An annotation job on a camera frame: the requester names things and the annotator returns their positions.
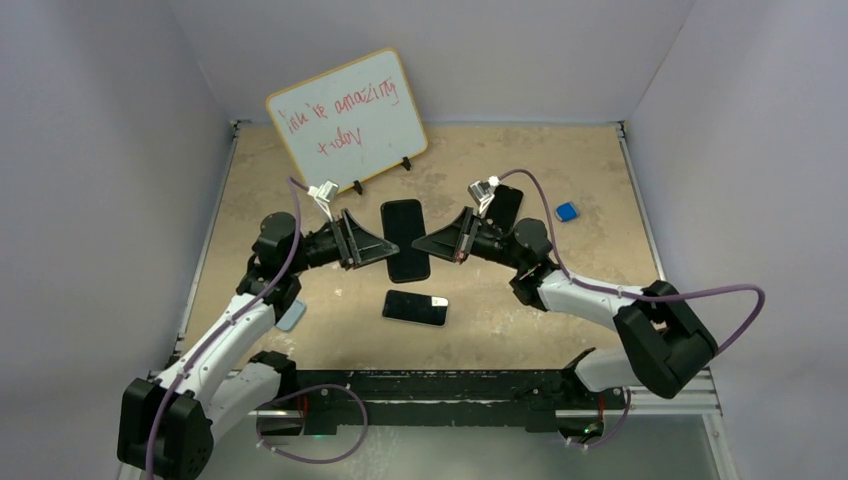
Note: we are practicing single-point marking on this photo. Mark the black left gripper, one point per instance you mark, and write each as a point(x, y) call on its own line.
point(353, 245)

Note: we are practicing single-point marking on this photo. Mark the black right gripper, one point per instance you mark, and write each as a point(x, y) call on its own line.
point(450, 242)

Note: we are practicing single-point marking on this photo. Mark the black phone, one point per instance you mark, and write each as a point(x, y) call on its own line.
point(403, 222)

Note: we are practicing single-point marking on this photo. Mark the black phone case with cutout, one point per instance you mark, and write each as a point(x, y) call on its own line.
point(503, 211)

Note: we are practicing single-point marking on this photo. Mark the silver-edged black-screen phone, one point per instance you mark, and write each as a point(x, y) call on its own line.
point(415, 308)

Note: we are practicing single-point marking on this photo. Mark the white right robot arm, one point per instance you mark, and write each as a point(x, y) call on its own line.
point(664, 344)

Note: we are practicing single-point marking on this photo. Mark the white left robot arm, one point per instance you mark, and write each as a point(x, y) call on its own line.
point(170, 424)

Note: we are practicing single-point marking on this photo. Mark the light blue phone case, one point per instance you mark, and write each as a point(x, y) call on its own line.
point(291, 317)

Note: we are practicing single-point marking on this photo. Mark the blue whiteboard eraser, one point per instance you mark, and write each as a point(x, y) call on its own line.
point(566, 212)

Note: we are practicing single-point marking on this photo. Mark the yellow-framed whiteboard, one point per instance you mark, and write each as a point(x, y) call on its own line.
point(351, 123)

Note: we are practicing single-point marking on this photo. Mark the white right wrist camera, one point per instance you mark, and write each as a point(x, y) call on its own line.
point(483, 193)

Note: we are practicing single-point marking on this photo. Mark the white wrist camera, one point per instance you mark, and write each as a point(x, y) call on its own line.
point(323, 195)
point(483, 193)

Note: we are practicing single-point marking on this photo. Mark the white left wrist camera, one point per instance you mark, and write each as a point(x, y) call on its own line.
point(323, 195)

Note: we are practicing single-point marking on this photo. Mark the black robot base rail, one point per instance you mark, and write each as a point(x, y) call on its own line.
point(537, 401)

